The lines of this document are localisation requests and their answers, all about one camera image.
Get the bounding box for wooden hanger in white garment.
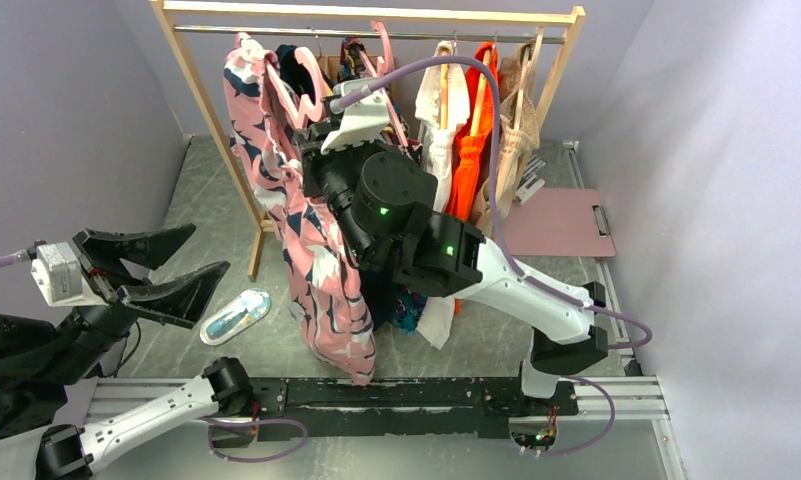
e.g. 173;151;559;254
439;63;450;130

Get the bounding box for pink patterned shorts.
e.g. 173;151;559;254
223;33;376;385

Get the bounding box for wooden hanger in orange shorts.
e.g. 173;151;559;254
469;43;494;136

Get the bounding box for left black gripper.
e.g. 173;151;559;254
41;221;232;382

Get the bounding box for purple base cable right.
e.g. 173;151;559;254
519;374;617;460

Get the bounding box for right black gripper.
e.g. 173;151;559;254
300;120;381;265

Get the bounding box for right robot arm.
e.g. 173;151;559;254
294;123;610;414

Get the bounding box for wooden clothes rack frame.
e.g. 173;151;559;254
150;1;586;282

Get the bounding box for wooden hanger in beige garment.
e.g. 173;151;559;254
496;26;546;197

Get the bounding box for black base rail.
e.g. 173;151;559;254
242;377;579;439

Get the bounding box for navy blue garment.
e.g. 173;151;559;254
275;44;397;330

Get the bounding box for orange shorts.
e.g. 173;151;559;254
446;67;494;223

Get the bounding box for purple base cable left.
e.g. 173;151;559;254
198;415;309;464

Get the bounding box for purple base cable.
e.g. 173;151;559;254
519;374;617;460
198;415;309;464

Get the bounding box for white garment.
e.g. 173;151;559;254
415;63;470;350

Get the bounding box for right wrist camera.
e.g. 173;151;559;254
321;78;390;154

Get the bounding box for pink plastic hanger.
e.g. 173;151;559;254
359;21;409;150
275;44;332;129

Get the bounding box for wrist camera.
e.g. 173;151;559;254
30;242;106;308
321;78;390;154

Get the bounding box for metal hanging rod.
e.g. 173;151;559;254
174;24;536;44

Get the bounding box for colourful patterned garment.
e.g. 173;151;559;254
337;37;427;335

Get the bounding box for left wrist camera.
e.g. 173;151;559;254
30;242;106;308

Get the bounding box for beige garment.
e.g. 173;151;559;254
470;44;540;237

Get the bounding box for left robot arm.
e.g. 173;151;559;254
0;223;258;479

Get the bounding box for pink clipboard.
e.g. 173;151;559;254
501;187;616;258

